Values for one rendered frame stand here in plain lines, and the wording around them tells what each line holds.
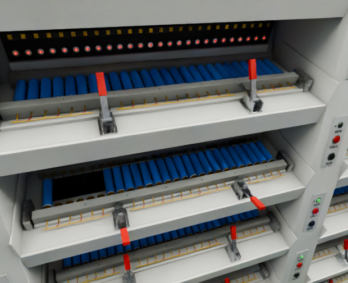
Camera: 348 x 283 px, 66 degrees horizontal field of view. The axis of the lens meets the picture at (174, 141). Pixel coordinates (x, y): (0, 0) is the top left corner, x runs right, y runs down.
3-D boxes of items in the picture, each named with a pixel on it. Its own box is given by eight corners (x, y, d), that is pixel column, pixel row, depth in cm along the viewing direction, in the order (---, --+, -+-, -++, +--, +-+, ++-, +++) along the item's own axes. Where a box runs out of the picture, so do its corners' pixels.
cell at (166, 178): (163, 163, 64) (171, 184, 60) (156, 164, 64) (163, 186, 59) (163, 158, 63) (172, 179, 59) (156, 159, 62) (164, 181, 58)
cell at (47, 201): (53, 183, 58) (53, 209, 53) (44, 185, 57) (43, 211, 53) (51, 178, 56) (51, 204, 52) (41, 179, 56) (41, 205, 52)
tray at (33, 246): (298, 198, 66) (315, 173, 59) (27, 268, 49) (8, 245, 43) (256, 142, 79) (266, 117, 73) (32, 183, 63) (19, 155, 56)
